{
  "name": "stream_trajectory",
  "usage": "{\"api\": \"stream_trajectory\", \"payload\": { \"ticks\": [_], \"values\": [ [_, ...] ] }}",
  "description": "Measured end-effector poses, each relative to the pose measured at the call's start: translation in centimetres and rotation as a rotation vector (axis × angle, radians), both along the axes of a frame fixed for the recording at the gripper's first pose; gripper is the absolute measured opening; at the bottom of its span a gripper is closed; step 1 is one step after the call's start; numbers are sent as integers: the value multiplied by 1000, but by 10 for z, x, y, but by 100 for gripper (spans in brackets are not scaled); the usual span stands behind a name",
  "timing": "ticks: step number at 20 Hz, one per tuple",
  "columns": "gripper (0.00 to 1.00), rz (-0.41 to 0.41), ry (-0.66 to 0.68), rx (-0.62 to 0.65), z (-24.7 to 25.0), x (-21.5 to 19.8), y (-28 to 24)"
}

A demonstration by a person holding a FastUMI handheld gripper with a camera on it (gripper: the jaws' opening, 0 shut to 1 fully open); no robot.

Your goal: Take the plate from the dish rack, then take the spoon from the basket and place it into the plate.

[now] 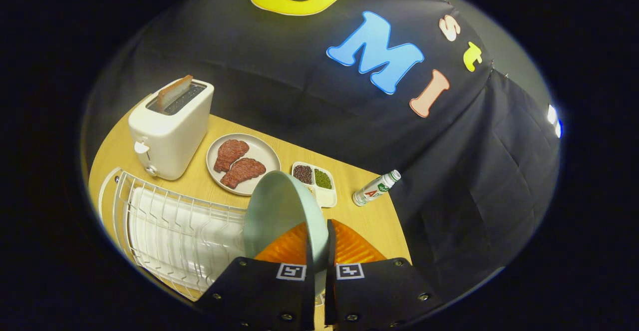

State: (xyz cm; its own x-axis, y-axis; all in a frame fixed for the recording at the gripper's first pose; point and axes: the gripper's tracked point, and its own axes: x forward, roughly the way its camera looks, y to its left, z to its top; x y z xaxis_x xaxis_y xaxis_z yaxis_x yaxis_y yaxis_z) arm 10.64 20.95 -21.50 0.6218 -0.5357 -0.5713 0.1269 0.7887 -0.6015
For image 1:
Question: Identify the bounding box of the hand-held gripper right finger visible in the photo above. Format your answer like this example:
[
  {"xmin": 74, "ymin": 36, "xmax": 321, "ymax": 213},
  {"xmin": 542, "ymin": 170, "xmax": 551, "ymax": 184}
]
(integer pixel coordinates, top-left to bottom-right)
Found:
[{"xmin": 324, "ymin": 219, "xmax": 442, "ymax": 331}]

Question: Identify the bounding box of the white drink bottle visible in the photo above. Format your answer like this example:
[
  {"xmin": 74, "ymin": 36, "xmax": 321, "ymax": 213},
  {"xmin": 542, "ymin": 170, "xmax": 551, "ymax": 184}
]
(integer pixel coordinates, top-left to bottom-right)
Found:
[{"xmin": 352, "ymin": 169, "xmax": 401, "ymax": 207}]

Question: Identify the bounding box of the white toaster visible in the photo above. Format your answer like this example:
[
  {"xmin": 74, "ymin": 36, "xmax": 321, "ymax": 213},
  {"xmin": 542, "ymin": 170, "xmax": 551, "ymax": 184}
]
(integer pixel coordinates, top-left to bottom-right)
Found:
[{"xmin": 128, "ymin": 76, "xmax": 215, "ymax": 181}]

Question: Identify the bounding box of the brown meat piece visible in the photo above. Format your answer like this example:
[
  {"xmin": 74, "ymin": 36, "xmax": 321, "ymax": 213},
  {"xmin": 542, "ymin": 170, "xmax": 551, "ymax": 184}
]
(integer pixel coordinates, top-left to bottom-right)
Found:
[
  {"xmin": 214, "ymin": 139, "xmax": 250, "ymax": 173},
  {"xmin": 220, "ymin": 158, "xmax": 267, "ymax": 189}
]

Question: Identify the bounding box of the light green plate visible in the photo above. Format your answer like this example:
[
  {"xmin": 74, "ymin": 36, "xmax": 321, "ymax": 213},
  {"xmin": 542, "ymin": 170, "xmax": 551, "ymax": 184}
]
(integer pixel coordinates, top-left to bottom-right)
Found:
[{"xmin": 243, "ymin": 170, "xmax": 330, "ymax": 308}]

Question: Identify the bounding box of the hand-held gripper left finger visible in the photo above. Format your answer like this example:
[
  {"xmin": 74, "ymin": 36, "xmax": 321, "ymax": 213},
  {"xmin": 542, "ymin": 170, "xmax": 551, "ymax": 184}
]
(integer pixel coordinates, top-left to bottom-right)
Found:
[{"xmin": 195, "ymin": 221, "xmax": 316, "ymax": 331}]

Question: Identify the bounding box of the small ceiling light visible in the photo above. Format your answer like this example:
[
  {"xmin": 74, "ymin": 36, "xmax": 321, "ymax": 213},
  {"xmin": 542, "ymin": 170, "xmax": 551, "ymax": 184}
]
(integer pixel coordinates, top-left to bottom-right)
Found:
[{"xmin": 546, "ymin": 103, "xmax": 563, "ymax": 139}]

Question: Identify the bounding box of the white divided dish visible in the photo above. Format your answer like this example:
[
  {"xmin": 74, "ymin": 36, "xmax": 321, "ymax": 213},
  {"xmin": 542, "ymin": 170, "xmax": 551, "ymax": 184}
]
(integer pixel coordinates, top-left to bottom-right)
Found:
[{"xmin": 291, "ymin": 161, "xmax": 338, "ymax": 208}]

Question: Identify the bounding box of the white drainer tray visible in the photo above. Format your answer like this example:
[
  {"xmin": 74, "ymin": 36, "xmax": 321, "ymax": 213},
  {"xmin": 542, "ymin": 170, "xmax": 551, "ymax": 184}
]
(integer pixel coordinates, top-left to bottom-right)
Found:
[{"xmin": 127, "ymin": 187, "xmax": 248, "ymax": 284}]

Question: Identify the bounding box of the beige plate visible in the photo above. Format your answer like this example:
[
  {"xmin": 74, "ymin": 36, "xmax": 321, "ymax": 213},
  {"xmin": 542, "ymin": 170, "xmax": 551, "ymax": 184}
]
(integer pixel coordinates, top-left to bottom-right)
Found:
[{"xmin": 206, "ymin": 133, "xmax": 282, "ymax": 196}]

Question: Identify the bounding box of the toast slice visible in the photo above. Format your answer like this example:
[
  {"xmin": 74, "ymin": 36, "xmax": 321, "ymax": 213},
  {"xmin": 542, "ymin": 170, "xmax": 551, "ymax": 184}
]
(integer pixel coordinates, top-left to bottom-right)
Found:
[{"xmin": 157, "ymin": 75, "xmax": 194, "ymax": 112}]

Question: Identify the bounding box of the white wire dish rack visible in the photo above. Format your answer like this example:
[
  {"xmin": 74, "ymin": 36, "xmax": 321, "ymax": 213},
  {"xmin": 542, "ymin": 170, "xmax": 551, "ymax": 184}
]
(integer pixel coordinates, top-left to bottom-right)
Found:
[{"xmin": 98, "ymin": 167, "xmax": 250, "ymax": 302}]

